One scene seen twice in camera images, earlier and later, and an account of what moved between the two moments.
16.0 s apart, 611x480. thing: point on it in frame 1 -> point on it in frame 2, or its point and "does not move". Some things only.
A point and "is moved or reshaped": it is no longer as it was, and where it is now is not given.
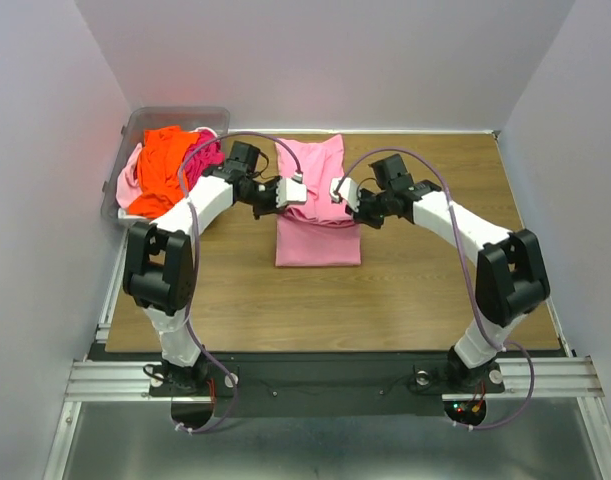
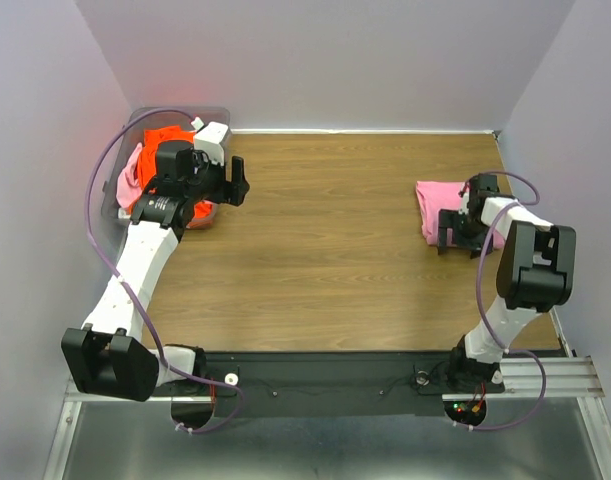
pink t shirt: [318, 231] is moved or reshaped
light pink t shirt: [128, 193] does not move
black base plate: [311, 383] does not move
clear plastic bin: [138, 121] does not move
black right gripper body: [374, 207] -> [471, 226]
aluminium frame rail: [539, 379] does not move
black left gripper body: [261, 196] -> [208, 181]
